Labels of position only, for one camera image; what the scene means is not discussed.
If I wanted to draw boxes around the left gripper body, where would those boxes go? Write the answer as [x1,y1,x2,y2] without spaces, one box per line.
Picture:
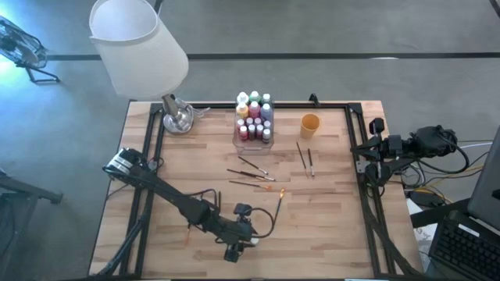
[212,216,259,251]

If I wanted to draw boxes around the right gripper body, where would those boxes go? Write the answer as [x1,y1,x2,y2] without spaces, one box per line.
[374,134,405,161]

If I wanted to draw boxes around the black paintbrush orange bristles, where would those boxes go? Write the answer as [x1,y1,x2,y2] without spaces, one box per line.
[272,187,287,227]

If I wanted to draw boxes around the short brown paintbrush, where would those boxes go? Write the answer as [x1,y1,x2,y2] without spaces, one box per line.
[306,148,316,179]

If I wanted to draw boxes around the black paintbrush gold ferrule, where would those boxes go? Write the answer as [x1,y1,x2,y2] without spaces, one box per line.
[295,141,309,176]

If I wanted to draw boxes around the large yellow paint bottle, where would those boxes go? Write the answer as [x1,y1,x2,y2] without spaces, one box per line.
[235,101,250,120]

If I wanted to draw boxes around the black power adapter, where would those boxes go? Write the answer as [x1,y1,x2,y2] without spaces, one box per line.
[409,190,445,208]

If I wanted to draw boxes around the yellow paper cup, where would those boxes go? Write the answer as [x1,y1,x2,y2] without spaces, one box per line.
[299,112,322,141]

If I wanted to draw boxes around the black desk bar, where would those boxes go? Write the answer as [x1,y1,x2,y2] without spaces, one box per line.
[409,197,472,229]

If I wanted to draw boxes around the white paper sheet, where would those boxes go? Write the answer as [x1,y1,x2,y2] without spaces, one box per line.
[405,197,435,270]

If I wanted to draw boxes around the clear plastic bin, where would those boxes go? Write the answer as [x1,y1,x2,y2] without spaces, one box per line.
[231,99,275,155]

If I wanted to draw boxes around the grey laptop screen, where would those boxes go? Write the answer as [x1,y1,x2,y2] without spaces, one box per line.
[467,124,500,237]

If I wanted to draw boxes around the black keyboard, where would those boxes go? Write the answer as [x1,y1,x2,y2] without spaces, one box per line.
[428,216,500,281]

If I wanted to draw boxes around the white shade silver table lamp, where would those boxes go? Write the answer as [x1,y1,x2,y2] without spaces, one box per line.
[88,0,195,136]

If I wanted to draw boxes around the black floor stand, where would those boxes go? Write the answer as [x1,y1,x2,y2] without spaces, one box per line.
[0,170,64,281]

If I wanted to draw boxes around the black floor fan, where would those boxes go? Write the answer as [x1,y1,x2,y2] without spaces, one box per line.
[0,15,62,85]

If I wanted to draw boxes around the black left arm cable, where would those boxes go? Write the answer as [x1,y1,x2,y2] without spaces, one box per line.
[186,188,276,239]

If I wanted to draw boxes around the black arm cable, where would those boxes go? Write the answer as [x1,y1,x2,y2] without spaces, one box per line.
[420,128,470,175]
[186,188,276,239]

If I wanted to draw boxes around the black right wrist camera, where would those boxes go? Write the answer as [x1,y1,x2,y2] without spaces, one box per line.
[369,117,386,136]

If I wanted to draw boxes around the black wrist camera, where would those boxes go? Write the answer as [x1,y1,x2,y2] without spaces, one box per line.
[369,117,386,136]
[233,202,253,217]

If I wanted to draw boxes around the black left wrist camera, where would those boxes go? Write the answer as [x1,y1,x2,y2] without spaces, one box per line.
[233,202,253,217]

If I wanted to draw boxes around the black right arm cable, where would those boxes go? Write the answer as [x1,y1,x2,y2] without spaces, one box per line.
[420,128,470,175]

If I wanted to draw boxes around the yellow cable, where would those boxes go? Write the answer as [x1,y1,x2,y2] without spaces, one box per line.
[404,164,485,196]

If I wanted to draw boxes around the white cable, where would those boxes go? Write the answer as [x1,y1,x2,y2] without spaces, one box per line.
[462,141,494,150]

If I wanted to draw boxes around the clear lamp cord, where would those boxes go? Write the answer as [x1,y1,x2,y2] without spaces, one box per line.
[190,105,212,119]

